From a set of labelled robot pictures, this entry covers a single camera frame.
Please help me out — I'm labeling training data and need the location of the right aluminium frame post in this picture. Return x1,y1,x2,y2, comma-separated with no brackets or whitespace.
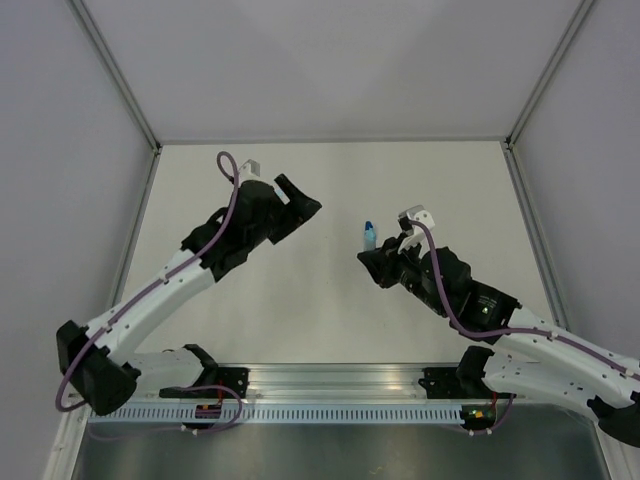
502,0,598,150

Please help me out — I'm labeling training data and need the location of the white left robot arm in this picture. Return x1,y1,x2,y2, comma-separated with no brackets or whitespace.
56,175,322,415

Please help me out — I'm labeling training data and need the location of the white slotted cable duct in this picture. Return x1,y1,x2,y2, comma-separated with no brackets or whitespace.
89,402,463,425

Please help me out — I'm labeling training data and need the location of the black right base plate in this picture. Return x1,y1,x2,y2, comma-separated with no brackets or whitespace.
417,366,509,400

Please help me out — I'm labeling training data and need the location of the aluminium frame post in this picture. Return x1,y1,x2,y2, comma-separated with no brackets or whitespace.
66,0,162,154
502,0,598,150

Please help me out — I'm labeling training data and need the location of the light blue pen cap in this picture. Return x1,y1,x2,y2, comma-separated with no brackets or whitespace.
274,186,290,204

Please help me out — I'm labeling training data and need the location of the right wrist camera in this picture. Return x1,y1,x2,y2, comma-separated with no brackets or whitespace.
398,205,435,252

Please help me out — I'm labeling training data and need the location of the left aluminium frame post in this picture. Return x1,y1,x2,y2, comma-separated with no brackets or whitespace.
66,0,162,154

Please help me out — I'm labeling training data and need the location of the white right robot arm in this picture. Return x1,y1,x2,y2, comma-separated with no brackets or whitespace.
357,235,639,447

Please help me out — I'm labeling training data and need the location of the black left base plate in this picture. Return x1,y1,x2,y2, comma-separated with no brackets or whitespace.
159,366,250,401

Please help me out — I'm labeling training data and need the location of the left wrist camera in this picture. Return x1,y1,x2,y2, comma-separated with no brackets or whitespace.
238,159,261,183

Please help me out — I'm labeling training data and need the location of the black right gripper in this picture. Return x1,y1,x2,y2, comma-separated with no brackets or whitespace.
358,231,448,316

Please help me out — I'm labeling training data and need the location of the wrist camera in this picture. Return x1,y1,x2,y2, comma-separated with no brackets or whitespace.
398,205,435,252
238,159,261,183

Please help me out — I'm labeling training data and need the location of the aluminium mounting rail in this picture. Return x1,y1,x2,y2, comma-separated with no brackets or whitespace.
144,362,516,403

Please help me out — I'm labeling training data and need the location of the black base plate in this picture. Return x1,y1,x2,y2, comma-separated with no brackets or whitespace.
159,366,250,401
417,366,509,400

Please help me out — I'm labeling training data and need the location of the translucent light blue cap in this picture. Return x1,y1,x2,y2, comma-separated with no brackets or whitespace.
363,227,377,251

